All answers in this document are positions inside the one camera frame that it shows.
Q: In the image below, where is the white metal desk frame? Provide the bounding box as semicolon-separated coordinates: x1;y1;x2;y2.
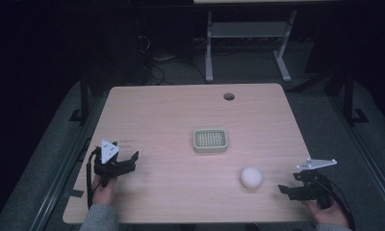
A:
204;9;298;84

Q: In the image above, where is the pale green soap dish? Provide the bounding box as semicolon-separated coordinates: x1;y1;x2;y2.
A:
192;128;229;154

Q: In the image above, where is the tangle of floor cables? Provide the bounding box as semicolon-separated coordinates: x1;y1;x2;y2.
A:
134;33;211;87

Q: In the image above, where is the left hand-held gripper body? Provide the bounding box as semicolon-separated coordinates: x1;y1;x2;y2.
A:
92;139;133;189

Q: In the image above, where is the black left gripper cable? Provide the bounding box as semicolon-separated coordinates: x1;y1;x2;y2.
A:
86;149;101;210

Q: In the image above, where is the grey metal floor rail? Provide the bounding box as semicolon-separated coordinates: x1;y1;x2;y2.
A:
28;95;100;231
326;95;385;213

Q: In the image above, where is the person's right hand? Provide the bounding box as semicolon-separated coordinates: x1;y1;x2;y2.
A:
303;197;350;229

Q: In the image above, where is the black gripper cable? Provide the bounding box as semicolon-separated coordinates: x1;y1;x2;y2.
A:
86;149;101;210
321;177;357;231

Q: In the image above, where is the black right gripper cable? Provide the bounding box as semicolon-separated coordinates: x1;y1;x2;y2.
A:
321;177;357;231

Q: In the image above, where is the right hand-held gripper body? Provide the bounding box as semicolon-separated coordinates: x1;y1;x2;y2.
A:
292;157;333;210

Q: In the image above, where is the white round soap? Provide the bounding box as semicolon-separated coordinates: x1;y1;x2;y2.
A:
240;166;264;190

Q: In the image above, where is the person's left hand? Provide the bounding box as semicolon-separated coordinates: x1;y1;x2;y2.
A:
90;174;118;207

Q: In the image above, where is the black metal stand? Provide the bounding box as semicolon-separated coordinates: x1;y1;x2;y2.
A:
341;67;371;127
68;70;92;125

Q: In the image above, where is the grey tape strip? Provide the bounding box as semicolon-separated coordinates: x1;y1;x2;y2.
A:
63;189;86;199

